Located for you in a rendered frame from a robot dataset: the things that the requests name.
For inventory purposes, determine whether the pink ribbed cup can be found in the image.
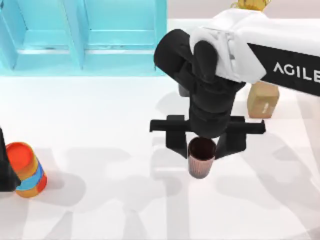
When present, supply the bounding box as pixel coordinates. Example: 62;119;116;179
187;137;217;180

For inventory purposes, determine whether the tan brown bottle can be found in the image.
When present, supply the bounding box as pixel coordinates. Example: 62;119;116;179
247;81;280;119

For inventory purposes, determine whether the gold trophy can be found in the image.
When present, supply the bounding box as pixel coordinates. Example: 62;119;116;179
229;0;266;13

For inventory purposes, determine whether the light blue rack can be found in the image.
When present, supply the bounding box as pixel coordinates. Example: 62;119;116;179
0;0;168;77

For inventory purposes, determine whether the orange and blue can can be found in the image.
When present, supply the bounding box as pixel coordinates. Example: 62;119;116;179
5;141;48;200

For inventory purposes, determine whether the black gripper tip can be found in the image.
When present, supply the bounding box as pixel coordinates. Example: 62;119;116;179
0;126;22;193

